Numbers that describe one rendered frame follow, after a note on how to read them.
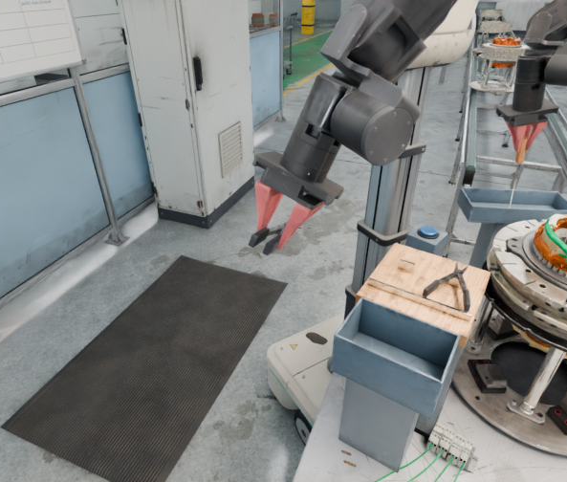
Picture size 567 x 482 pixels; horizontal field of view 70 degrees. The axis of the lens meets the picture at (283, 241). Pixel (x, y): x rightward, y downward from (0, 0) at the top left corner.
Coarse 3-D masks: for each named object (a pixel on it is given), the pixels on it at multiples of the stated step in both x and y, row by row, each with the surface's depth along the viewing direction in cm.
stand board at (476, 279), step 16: (384, 256) 82; (400, 256) 82; (416, 256) 82; (432, 256) 82; (384, 272) 77; (400, 272) 77; (416, 272) 77; (432, 272) 77; (448, 272) 77; (480, 272) 77; (368, 288) 73; (400, 288) 73; (416, 288) 73; (448, 288) 73; (480, 288) 73; (384, 304) 70; (400, 304) 70; (416, 304) 70; (448, 304) 70; (432, 320) 66; (448, 320) 66; (464, 320) 66; (464, 336) 64
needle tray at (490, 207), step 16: (464, 192) 106; (480, 192) 108; (496, 192) 108; (528, 192) 107; (544, 192) 106; (464, 208) 105; (480, 208) 99; (496, 208) 99; (512, 208) 99; (528, 208) 98; (544, 208) 107; (560, 208) 104; (496, 224) 103; (480, 240) 112; (480, 256) 111
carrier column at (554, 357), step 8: (552, 352) 72; (560, 352) 71; (544, 360) 74; (552, 360) 72; (560, 360) 72; (544, 368) 74; (552, 368) 73; (536, 376) 76; (544, 376) 75; (552, 376) 74; (536, 384) 77; (544, 384) 76; (528, 392) 79; (536, 392) 77; (544, 392) 77; (528, 400) 79; (536, 400) 78; (520, 408) 82; (528, 408) 80
